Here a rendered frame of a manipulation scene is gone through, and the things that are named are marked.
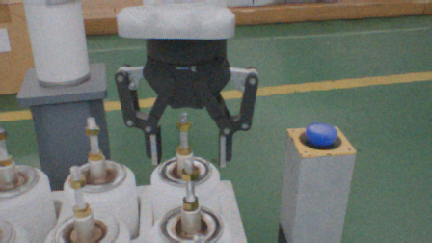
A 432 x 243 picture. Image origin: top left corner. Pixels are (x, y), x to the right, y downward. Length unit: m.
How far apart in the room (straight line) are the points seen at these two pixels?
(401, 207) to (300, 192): 0.50
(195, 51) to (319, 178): 0.26
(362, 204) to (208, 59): 0.69
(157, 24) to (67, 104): 0.47
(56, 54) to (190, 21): 0.47
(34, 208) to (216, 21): 0.39
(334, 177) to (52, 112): 0.48
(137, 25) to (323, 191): 0.34
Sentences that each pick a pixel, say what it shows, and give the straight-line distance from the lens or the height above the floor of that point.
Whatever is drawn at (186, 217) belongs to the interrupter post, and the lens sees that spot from 0.51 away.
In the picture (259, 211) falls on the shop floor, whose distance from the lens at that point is 0.96.
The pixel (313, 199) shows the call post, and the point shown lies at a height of 0.25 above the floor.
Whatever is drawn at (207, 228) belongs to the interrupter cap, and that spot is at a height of 0.25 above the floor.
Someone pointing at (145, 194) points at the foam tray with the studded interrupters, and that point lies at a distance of 0.71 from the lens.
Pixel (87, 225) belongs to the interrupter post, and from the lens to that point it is 0.52.
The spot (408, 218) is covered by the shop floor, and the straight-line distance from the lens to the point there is 1.02.
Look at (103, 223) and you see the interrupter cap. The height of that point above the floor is 0.25.
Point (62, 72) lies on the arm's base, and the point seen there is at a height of 0.33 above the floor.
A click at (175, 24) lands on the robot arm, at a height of 0.51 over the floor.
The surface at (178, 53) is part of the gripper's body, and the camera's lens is 0.38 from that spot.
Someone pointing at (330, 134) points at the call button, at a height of 0.33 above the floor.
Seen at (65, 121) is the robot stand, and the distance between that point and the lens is 0.81.
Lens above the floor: 0.59
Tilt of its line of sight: 27 degrees down
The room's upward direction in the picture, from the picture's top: straight up
